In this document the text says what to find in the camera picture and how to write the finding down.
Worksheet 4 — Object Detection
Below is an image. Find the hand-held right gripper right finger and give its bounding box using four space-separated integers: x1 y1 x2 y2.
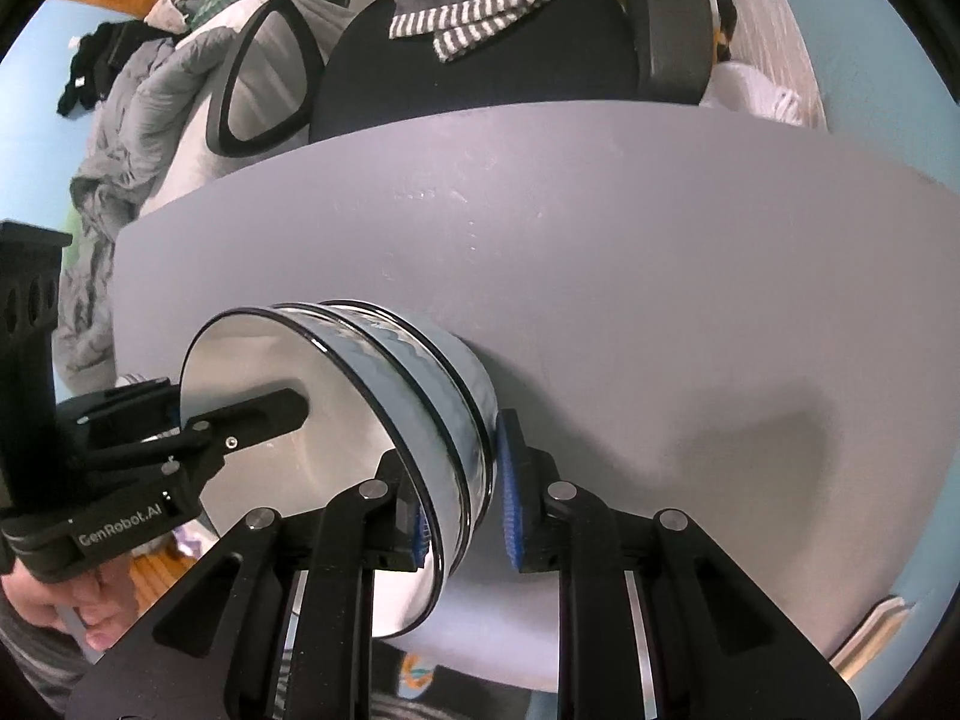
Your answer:
495 409 861 720

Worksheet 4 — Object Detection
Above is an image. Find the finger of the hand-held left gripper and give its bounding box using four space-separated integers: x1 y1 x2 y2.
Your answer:
55 377 185 454
160 387 311 517

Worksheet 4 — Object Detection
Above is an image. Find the black office chair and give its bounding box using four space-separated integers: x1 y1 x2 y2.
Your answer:
205 0 722 160

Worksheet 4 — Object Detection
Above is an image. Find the colourful printed cloth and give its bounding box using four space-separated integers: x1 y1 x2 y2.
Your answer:
396 651 437 692

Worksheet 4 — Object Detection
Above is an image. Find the person's left hand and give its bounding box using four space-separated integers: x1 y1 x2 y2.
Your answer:
0 561 140 653

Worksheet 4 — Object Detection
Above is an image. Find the grey quilted blanket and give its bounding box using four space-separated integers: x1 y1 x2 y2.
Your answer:
55 0 347 392

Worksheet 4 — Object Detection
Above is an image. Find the grey white striped cloth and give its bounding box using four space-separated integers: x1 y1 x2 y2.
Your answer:
388 0 565 65

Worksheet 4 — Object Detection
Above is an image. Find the black clothing pile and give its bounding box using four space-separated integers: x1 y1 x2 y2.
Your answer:
55 20 163 119

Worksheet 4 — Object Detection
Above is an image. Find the light wooden board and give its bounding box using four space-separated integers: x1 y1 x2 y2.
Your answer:
828 595 920 685

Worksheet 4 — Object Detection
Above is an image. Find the white towel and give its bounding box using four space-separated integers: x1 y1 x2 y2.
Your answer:
700 60 808 128

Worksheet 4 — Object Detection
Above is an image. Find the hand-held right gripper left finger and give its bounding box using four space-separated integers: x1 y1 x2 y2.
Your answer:
66 450 440 720

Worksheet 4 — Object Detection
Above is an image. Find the person's left forearm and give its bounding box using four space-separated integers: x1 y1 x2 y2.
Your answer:
0 600 100 717

